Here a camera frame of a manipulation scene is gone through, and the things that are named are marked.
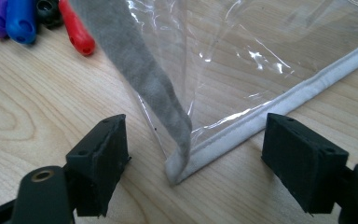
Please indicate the black cap marker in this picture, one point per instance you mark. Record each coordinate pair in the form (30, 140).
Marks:
(48, 12)

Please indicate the reddish brown cap marker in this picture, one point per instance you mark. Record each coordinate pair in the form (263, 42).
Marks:
(77, 34)

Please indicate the dark blue cap marker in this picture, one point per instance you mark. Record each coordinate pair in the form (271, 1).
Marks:
(20, 21)

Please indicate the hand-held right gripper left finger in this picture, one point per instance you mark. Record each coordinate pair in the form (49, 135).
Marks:
(99, 165)

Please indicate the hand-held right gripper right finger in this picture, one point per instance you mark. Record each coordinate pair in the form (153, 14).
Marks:
(304, 161)

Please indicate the clear pouch with white trim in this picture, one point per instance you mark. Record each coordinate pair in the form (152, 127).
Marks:
(230, 77)

